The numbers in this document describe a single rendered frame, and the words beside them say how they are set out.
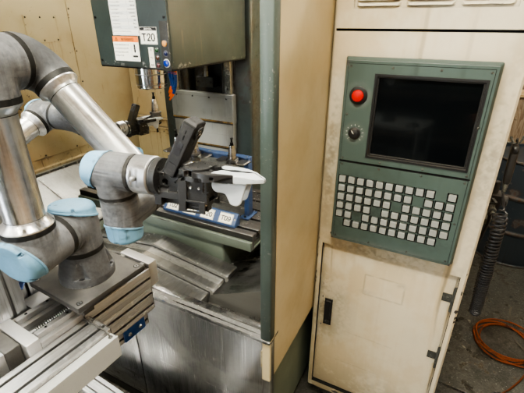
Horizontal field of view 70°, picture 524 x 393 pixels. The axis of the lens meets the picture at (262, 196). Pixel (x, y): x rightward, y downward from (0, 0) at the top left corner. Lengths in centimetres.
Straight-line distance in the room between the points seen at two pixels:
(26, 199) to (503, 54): 130
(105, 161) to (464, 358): 238
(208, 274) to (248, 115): 104
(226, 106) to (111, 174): 171
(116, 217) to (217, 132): 176
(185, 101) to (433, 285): 182
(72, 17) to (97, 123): 225
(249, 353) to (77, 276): 70
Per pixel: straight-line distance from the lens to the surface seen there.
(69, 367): 109
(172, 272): 188
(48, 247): 100
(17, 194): 95
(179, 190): 68
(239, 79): 237
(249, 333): 145
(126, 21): 192
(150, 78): 207
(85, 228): 108
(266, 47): 98
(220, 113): 243
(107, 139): 91
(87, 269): 114
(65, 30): 309
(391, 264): 161
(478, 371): 268
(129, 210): 79
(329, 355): 203
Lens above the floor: 183
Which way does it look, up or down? 25 degrees down
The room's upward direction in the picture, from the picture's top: straight up
